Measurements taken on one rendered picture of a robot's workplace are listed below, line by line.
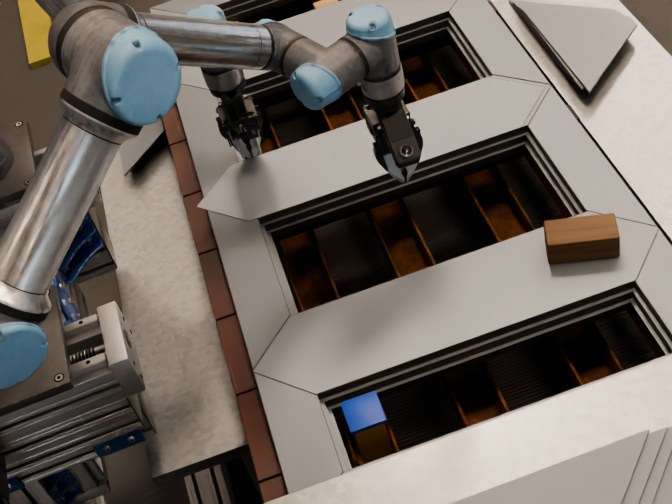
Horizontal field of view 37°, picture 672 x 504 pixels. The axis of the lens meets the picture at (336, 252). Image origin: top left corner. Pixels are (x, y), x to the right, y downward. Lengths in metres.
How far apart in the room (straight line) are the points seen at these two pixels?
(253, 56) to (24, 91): 2.61
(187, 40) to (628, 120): 1.02
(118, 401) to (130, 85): 0.61
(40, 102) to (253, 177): 2.14
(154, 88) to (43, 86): 2.84
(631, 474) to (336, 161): 0.99
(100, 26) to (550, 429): 0.79
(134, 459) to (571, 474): 1.45
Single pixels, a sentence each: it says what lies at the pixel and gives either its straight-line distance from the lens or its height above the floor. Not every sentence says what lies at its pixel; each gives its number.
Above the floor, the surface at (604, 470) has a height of 1.07.
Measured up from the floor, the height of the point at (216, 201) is 0.87.
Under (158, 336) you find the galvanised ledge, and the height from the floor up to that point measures 0.68.
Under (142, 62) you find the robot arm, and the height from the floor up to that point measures 1.48.
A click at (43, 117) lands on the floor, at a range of 4.03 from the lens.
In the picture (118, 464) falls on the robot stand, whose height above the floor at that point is 0.21.
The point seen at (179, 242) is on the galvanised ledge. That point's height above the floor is 0.68.
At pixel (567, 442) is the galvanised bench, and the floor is 1.05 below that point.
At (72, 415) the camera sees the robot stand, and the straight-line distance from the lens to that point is 1.75.
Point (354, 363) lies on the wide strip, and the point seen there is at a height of 0.87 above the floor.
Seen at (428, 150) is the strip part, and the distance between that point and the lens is 2.02.
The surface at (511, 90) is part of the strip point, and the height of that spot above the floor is 0.87.
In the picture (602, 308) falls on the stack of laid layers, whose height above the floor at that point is 0.83.
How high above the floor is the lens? 2.21
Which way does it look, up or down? 46 degrees down
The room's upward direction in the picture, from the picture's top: 16 degrees counter-clockwise
